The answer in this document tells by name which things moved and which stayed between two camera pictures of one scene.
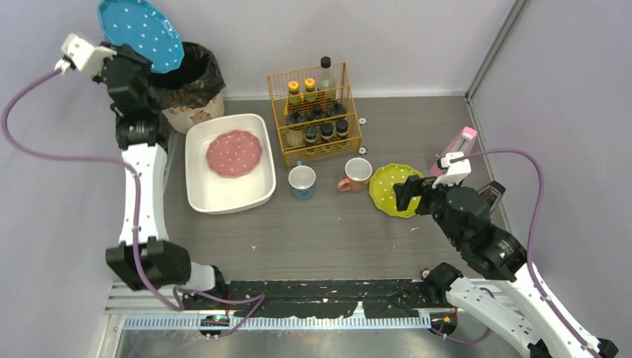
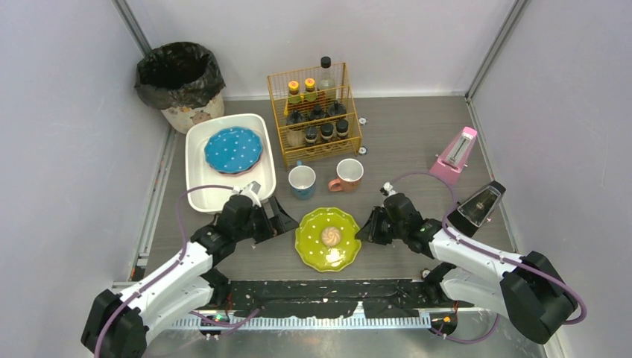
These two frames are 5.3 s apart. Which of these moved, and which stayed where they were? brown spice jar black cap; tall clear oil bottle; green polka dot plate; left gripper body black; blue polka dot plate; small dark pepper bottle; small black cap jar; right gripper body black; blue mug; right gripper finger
Moved: right gripper body black; left gripper body black; green polka dot plate; blue polka dot plate; right gripper finger
Stayed: small black cap jar; tall clear oil bottle; small dark pepper bottle; blue mug; brown spice jar black cap
